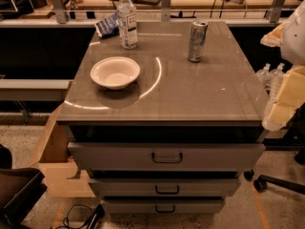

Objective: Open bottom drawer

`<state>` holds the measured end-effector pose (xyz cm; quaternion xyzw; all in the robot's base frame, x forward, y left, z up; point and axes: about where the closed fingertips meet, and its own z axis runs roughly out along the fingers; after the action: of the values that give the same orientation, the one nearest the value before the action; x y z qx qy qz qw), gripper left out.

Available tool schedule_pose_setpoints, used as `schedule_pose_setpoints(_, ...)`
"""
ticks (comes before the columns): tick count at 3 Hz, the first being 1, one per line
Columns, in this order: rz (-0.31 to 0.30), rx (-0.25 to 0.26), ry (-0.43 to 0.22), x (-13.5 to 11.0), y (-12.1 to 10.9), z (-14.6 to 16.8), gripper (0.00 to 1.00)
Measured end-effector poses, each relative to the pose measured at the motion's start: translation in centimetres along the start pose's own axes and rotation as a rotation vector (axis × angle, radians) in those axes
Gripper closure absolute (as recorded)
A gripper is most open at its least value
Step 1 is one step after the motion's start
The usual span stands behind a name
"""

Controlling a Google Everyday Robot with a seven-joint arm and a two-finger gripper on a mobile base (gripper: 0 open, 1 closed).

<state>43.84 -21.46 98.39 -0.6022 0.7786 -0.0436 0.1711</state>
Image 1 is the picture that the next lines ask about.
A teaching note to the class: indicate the white bowl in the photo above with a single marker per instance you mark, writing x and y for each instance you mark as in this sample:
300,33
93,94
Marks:
115,73

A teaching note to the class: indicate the grey top drawer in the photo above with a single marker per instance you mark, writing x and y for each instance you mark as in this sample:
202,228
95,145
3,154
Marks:
165,156

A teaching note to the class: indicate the grey bottom drawer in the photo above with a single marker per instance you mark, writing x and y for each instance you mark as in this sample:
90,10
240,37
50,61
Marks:
163,206

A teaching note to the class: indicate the office chair base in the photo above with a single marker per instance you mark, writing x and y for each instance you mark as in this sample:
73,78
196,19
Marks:
261,184

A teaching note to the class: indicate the grey drawer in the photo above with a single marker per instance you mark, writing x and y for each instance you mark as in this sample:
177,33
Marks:
172,187
163,206
165,156

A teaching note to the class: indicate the blue white snack bag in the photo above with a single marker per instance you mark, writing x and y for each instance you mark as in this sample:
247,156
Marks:
107,27

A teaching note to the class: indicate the black bin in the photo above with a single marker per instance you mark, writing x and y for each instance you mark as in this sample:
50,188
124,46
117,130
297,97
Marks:
20,189

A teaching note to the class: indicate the grey drawer cabinet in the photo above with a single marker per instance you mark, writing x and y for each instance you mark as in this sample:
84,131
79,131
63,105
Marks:
218,100

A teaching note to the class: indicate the clear pump bottle left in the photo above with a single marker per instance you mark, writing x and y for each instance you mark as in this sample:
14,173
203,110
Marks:
264,75

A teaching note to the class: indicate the grey middle drawer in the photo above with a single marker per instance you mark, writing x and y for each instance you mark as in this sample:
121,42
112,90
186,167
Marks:
172,187

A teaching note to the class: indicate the cardboard box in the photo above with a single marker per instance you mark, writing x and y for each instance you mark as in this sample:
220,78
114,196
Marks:
62,177

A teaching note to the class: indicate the silver drink can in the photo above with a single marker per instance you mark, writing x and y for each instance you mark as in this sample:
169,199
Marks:
197,40

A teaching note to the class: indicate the clear plastic water bottle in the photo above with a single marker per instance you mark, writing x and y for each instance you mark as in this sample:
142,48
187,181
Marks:
127,24

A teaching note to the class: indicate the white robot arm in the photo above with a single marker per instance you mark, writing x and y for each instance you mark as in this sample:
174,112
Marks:
287,92

